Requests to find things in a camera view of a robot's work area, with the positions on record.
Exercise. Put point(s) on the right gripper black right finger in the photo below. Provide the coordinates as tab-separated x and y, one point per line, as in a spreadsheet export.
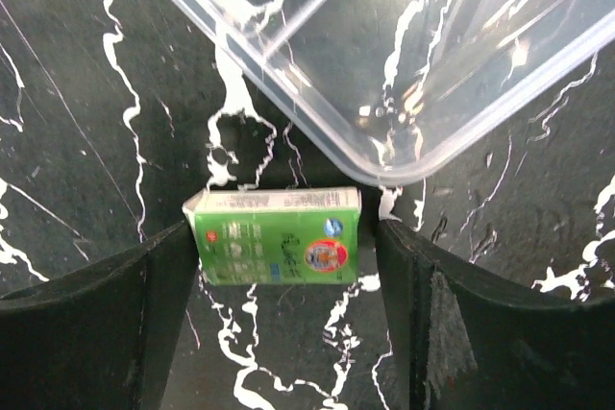
465	338

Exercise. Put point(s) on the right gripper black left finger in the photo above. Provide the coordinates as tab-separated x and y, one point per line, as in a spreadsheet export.
102	337

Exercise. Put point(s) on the clear compartment tray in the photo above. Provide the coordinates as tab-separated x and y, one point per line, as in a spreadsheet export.
392	90

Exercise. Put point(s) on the green small box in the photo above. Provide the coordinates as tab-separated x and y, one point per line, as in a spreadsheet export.
290	236

